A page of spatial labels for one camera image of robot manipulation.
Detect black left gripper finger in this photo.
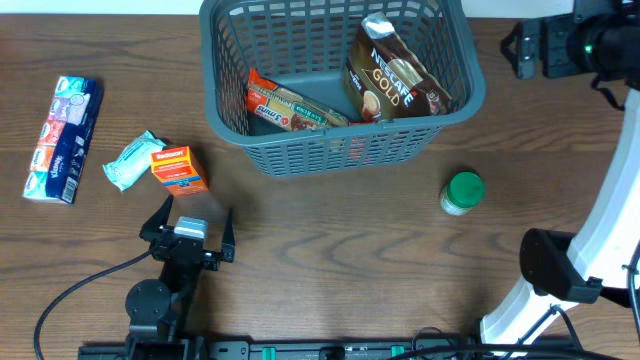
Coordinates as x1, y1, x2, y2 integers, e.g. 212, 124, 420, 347
221, 209, 235, 252
139, 195, 174, 242

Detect orange spaghetti pasta packet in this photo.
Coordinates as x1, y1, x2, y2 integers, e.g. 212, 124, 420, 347
246, 68, 356, 132

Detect green lid glass jar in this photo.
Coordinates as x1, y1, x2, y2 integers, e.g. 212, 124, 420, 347
439, 172, 486, 216

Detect brown Nescafe Gold coffee bag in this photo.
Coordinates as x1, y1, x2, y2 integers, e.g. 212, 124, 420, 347
342, 12, 452, 123

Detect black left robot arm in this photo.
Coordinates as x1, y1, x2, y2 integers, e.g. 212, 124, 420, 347
125, 196, 236, 360

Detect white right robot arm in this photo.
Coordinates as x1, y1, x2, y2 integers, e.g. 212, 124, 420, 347
479, 10, 639, 358

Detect orange Redoxon box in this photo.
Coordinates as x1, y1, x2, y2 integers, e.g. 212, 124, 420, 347
151, 146, 209, 197

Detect light blue tissue packet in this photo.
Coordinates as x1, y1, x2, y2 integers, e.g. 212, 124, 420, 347
103, 130, 166, 192

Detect Kleenex tissue multipack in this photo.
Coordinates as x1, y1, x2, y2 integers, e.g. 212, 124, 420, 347
23, 76, 104, 205

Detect grey plastic basket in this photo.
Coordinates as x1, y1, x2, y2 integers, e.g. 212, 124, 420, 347
199, 0, 486, 177

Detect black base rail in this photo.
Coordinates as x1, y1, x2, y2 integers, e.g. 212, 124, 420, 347
77, 337, 581, 360

